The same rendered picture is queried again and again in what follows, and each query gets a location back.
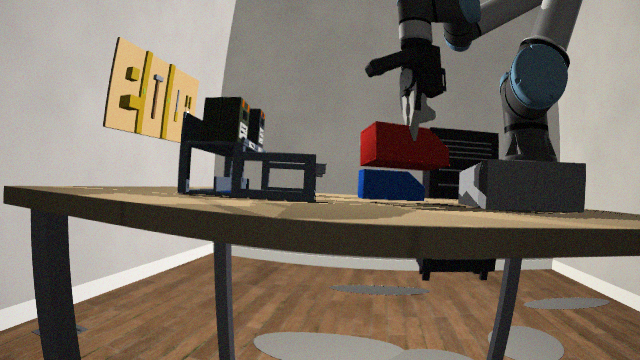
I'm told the grey metal shelf rack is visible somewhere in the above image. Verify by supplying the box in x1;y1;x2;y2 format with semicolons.
177;111;326;202

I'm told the dark grey case with orange latches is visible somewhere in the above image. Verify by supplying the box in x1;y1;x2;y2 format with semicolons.
248;109;265;149

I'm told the blue bin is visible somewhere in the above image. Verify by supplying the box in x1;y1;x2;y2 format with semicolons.
358;169;423;201

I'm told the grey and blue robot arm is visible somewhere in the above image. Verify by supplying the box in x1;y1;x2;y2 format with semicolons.
365;0;583;162

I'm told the olive green case with orange latches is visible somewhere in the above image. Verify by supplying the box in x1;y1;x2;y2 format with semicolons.
201;97;250;142

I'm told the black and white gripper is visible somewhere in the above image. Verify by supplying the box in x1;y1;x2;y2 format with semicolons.
399;37;446;141

